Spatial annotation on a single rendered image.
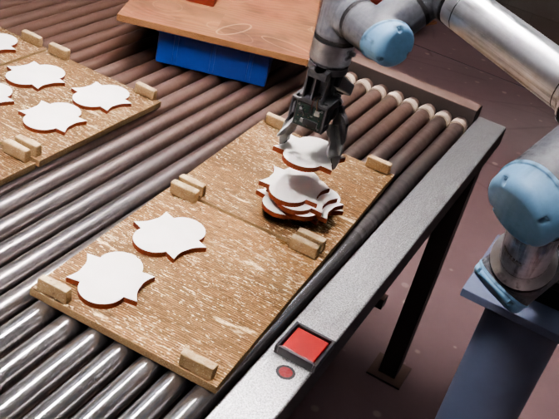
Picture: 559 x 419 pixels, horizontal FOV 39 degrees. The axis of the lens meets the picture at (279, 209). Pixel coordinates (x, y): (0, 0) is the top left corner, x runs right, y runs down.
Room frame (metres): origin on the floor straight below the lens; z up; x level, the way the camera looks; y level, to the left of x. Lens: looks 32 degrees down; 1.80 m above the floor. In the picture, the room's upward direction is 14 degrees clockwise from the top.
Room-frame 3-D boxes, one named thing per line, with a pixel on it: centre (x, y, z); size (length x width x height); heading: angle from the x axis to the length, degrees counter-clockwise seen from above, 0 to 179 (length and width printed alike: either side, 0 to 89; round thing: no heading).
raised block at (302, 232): (1.27, -0.07, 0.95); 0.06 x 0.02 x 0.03; 71
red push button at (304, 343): (1.00, -0.10, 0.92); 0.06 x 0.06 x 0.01; 69
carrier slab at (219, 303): (1.10, 0.13, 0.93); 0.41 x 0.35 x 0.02; 161
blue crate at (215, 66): (2.11, 0.27, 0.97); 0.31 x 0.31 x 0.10; 1
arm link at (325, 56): (1.35, -0.02, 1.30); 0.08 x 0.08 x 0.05
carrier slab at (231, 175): (1.50, -0.01, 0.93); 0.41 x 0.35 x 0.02; 161
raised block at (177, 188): (1.33, 0.19, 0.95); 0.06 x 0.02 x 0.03; 71
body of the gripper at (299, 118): (1.34, -0.02, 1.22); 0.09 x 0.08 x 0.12; 162
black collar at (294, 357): (1.00, -0.10, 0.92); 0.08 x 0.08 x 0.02; 69
